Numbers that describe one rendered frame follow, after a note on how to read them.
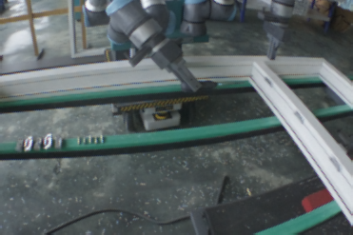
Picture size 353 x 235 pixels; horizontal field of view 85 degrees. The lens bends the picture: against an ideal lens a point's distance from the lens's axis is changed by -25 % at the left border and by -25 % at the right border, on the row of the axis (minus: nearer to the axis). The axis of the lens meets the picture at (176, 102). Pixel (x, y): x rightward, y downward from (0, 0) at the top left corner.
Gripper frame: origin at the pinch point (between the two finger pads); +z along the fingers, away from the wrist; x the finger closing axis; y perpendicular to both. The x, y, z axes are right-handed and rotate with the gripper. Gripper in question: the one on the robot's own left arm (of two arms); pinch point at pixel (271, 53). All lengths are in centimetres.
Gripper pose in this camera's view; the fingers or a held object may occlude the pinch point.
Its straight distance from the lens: 99.0
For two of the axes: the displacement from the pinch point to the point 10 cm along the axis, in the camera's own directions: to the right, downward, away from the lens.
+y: 9.7, -0.9, 2.3
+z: -0.7, 8.0, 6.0
